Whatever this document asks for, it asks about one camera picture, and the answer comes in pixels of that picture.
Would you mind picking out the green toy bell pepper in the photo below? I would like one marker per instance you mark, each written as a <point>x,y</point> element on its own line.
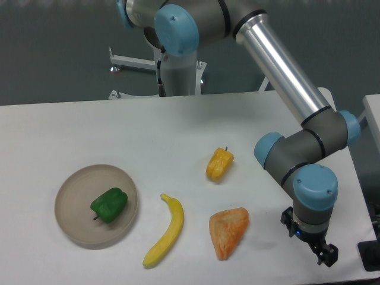
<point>109,205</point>

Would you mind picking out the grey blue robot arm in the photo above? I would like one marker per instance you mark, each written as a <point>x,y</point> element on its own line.
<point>178,28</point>

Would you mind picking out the beige round plate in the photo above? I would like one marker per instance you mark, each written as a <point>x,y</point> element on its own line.
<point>73,200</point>

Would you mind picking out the black device at edge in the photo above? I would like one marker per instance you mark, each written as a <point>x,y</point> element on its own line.
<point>369,250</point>

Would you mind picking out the yellow toy banana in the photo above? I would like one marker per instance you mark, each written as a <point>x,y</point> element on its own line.
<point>162,247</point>

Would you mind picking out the orange toy bread slice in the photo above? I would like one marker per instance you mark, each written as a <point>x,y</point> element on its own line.
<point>227,229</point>

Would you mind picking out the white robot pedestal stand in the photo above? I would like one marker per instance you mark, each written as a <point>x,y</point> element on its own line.
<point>175,76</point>

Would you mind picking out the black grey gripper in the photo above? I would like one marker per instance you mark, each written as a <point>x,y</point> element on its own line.
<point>314,235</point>

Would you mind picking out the yellow toy bell pepper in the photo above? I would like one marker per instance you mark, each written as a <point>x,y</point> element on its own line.
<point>219,164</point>

